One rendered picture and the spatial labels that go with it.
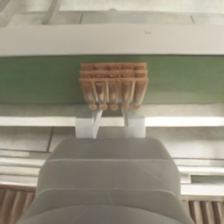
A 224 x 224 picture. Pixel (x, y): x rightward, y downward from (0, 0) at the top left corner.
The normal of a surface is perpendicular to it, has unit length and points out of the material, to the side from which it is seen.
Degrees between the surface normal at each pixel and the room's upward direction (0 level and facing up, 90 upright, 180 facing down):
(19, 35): 90
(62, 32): 90
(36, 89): 2
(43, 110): 90
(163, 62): 2
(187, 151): 90
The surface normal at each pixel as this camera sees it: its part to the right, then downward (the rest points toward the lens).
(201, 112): -0.02, -0.48
